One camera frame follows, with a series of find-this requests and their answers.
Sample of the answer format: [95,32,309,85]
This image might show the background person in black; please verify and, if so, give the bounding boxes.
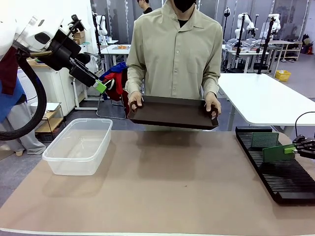
[137,0,154,15]

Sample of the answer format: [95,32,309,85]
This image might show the person's left forearm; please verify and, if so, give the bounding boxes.
[200,63,221,96]

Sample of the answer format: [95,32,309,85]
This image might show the white cabinet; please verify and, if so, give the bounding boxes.
[31,65,87,117]

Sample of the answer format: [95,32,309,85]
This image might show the background white table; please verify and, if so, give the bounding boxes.
[221,43,269,73]
[100,44,130,72]

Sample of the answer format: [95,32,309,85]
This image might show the dark brown serving tray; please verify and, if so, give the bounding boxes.
[126,95,220,131]

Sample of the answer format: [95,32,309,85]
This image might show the metal frame chair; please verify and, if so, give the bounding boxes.
[95,92,127,120]

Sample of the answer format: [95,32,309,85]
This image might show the black tripod stand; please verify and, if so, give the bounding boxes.
[256,16,276,75]
[222,6,231,45]
[235,13,248,72]

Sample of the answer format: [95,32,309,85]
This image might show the yellow plastic basket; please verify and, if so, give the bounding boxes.
[275,69,292,82]

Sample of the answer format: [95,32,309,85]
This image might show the person's left hand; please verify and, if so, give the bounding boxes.
[204,92,222,118]

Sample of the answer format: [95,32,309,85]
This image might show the wooden shelf table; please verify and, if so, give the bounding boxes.
[269,40,304,61]

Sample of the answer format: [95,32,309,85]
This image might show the black face mask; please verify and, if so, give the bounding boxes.
[174,0,197,14]

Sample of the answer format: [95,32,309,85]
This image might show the clear plastic storage box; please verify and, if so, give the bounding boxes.
[42,118,114,176]

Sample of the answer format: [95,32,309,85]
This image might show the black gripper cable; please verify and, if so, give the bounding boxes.
[295,111,315,139]

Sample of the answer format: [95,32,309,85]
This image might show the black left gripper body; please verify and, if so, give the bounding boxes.
[39,29,82,72]

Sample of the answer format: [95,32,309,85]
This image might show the bystander in blue and grey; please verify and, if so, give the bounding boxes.
[0,45,47,156]

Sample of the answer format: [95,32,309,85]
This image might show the thick black braided hose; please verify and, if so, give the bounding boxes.
[0,48,48,142]

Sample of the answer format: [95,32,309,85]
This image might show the person's right hand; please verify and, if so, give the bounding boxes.
[127,91,144,111]

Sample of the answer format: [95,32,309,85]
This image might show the large white table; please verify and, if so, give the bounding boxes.
[218,73,315,131]

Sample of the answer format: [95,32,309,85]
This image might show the green PCB board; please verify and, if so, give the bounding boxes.
[262,144,295,164]
[251,132,280,149]

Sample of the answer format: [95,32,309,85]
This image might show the small wooden shelf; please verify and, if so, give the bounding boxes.
[34,102,66,143]

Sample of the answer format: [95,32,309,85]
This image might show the cardboard boxes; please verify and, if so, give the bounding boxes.
[73,29,86,45]

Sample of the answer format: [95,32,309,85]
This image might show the person in beige shirt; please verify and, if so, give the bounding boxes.
[125,0,223,132]

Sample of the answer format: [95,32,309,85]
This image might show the black slotted PCB rack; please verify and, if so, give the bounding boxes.
[235,125,315,205]

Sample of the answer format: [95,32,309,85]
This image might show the red and blue jackets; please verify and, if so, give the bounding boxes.
[99,61,129,103]

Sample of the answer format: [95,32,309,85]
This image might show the person's right forearm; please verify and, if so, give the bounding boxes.
[125,65,146,95]

